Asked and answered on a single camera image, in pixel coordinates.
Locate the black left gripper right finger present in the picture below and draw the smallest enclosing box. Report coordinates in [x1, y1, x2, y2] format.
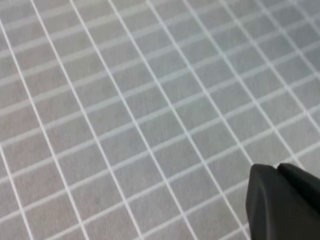
[277, 163, 320, 213]

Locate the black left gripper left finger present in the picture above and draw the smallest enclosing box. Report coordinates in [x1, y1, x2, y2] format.
[245, 164, 320, 240]

